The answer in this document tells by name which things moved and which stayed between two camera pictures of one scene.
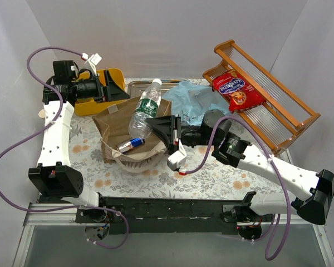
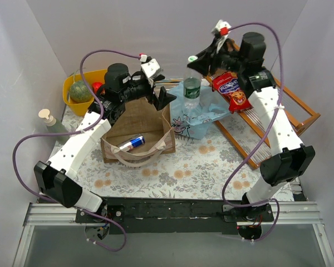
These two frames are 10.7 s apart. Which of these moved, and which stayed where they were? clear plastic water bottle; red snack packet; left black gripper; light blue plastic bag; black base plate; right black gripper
Moved: left black gripper; clear plastic water bottle; right black gripper
Stayed: black base plate; light blue plastic bag; red snack packet
